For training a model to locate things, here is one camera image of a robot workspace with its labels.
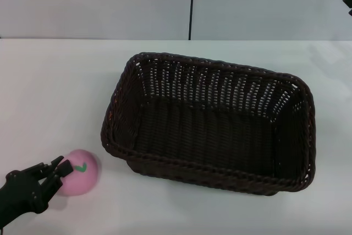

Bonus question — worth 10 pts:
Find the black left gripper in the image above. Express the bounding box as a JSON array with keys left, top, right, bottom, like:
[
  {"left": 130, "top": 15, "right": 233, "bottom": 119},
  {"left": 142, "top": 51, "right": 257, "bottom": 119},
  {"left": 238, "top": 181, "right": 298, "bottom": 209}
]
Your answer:
[{"left": 0, "top": 156, "right": 74, "bottom": 229}]

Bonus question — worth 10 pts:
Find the pink peach toy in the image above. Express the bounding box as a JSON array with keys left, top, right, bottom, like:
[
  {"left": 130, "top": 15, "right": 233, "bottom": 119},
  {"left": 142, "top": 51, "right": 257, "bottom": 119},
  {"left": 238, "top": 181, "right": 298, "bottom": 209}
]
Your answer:
[{"left": 57, "top": 149, "right": 100, "bottom": 197}]

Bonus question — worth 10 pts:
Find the dark brown woven basket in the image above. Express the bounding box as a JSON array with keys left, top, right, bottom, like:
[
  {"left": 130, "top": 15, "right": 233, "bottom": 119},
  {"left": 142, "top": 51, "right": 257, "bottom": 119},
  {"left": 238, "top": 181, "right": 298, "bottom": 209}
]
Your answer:
[{"left": 100, "top": 51, "right": 317, "bottom": 197}]

